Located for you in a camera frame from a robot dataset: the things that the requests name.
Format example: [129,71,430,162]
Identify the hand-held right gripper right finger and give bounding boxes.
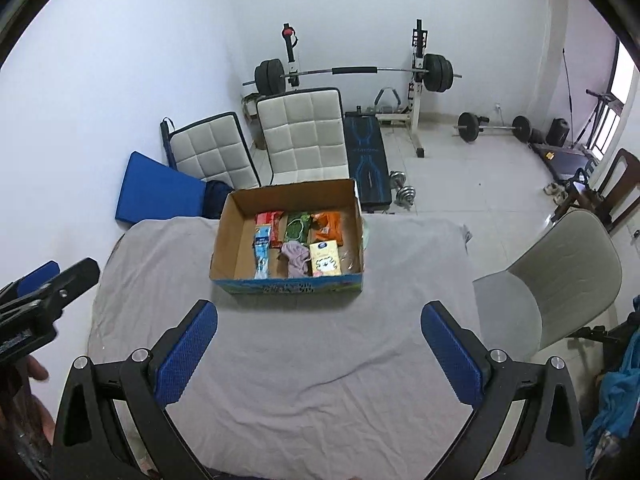
[421,300,587,480]

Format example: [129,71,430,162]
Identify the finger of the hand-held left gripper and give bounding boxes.
[0,257,101,333]
[0,260,61,307]

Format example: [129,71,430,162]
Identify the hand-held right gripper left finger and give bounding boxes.
[52,299,219,480]

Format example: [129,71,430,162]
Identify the cardboard box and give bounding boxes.
[209,178,365,297]

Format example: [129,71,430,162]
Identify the blue snack packet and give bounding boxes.
[252,225,271,281]

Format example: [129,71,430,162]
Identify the grey purple sock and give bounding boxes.
[280,241,314,277]

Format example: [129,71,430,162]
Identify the red snack packet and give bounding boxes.
[255,211,279,249]

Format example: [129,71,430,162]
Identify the yellow tissue pack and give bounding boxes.
[308,241,344,277]

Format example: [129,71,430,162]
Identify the green snack packet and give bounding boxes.
[282,211,312,246]

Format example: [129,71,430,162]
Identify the orange snack packet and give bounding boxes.
[311,211,345,247]

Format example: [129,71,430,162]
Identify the person's left forearm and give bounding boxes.
[0,385,56,467]

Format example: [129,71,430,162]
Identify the person's left hand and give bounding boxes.
[20,356,51,382]

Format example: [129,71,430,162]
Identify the blue foam mat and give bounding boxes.
[115,151,209,226]

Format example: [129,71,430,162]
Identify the grey table cloth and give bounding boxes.
[87,215,484,480]

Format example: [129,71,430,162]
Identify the grey plastic chair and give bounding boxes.
[472,210,624,361]

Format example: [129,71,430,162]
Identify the dark blue bag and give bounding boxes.
[202,180,234,221]

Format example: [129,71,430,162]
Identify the blue plastic bag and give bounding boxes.
[585,295,640,466]

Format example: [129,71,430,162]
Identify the white padded chair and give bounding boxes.
[169,111,261,189]
[256,87,350,186]

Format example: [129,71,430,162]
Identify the black blue weight bench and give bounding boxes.
[342,107,392,211]

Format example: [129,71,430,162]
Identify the black treadmill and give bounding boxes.
[530,89,621,184]

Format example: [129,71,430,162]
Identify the short barbell with black plates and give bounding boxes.
[454,111,532,144]

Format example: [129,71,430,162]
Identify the black speaker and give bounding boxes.
[545,117,571,147]

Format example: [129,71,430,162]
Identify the white squat rack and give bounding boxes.
[282,20,431,159]

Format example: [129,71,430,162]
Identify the brown wooden chair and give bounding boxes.
[552,147,640,231]

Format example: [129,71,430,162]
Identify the long barbell with black plates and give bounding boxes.
[243,52,463,97]

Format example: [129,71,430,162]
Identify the thin black pole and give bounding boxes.
[561,47,572,111]

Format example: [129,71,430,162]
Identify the window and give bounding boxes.
[597,40,640,154]

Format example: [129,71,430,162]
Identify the black handlebar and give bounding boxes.
[570,312,640,356]

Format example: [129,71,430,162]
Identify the grey exercise handles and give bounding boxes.
[374,87,401,111]

